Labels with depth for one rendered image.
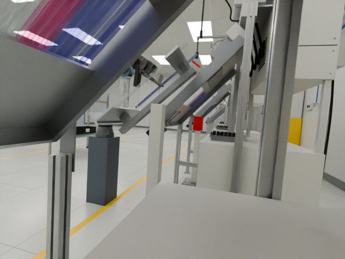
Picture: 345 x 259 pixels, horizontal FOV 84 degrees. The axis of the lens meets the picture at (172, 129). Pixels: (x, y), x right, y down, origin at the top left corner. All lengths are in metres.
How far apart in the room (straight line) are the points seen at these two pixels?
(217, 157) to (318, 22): 0.86
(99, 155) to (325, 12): 1.66
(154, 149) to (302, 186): 0.80
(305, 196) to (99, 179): 1.40
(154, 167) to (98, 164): 0.80
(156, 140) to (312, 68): 0.87
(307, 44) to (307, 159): 0.59
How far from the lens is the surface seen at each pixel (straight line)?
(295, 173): 1.24
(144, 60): 1.13
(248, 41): 1.19
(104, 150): 1.62
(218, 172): 1.18
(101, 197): 1.74
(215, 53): 1.24
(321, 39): 1.30
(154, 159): 0.95
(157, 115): 0.92
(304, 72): 1.23
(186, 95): 1.17
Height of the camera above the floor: 0.76
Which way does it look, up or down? 4 degrees down
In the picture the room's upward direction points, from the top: 4 degrees clockwise
